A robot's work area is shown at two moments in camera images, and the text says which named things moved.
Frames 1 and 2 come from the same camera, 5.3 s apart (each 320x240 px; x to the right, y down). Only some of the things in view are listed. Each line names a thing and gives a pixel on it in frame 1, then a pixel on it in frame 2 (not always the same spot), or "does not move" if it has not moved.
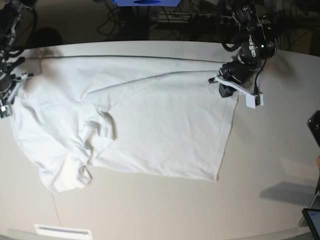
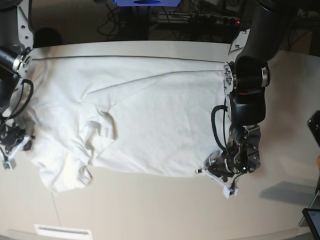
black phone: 313,123 does not move
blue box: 147,3 does not move
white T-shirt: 149,114 does not move
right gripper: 240,73 -> 225,163
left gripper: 8,80 -> 11,135
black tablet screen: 312,217 does not move
